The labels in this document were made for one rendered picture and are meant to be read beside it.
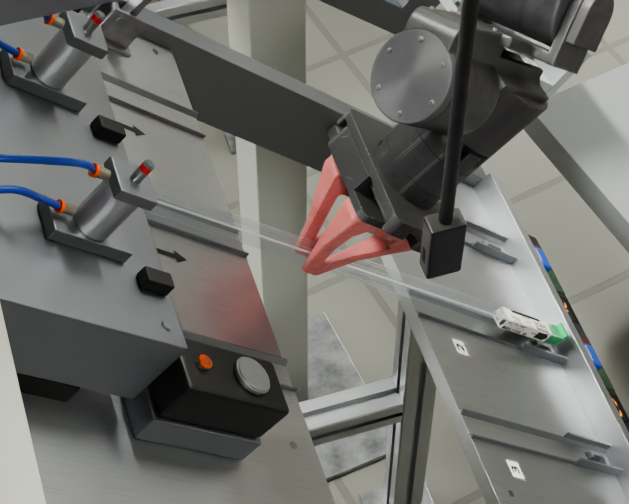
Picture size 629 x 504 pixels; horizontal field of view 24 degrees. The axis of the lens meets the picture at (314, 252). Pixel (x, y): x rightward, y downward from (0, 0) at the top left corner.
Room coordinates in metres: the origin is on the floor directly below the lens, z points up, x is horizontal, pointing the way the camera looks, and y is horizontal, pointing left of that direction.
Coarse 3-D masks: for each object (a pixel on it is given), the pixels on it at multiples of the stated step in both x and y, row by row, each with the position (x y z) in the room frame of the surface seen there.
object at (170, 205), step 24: (168, 192) 0.58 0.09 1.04; (168, 216) 0.57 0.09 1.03; (192, 216) 0.58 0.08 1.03; (216, 216) 0.59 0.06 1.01; (240, 216) 0.60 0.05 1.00; (240, 240) 0.58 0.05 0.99; (264, 240) 0.59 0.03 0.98; (288, 240) 0.60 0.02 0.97; (360, 264) 0.62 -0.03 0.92; (384, 288) 0.62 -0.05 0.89; (408, 288) 0.62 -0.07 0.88; (432, 288) 0.64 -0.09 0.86; (456, 312) 0.64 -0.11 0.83; (480, 312) 0.64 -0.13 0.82; (504, 312) 0.66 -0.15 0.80; (552, 336) 0.66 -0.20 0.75
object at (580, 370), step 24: (480, 192) 0.84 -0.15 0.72; (504, 192) 0.84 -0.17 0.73; (504, 216) 0.81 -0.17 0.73; (528, 240) 0.78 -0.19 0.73; (528, 264) 0.75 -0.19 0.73; (528, 288) 0.73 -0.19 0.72; (552, 288) 0.73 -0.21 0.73; (552, 312) 0.70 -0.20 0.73; (576, 336) 0.68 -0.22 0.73; (576, 360) 0.66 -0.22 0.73; (576, 384) 0.64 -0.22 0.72; (600, 384) 0.63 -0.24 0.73; (600, 408) 0.61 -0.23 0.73; (600, 432) 0.59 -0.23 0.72; (624, 432) 0.58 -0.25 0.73; (624, 456) 0.57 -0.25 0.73; (624, 480) 0.55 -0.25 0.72
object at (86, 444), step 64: (128, 64) 0.72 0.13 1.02; (128, 128) 0.65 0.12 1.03; (192, 128) 0.69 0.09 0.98; (192, 192) 0.62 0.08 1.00; (192, 256) 0.55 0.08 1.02; (192, 320) 0.49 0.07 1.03; (256, 320) 0.52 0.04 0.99; (64, 448) 0.36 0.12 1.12; (128, 448) 0.37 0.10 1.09; (256, 448) 0.41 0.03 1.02
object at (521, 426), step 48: (480, 240) 0.77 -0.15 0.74; (480, 288) 0.70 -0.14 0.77; (432, 336) 0.60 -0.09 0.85; (480, 336) 0.63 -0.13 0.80; (480, 384) 0.58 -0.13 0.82; (528, 384) 0.61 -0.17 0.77; (480, 432) 0.52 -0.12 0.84; (528, 432) 0.55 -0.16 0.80; (576, 432) 0.58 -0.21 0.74; (480, 480) 0.48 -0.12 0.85; (528, 480) 0.50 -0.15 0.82; (576, 480) 0.52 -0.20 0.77
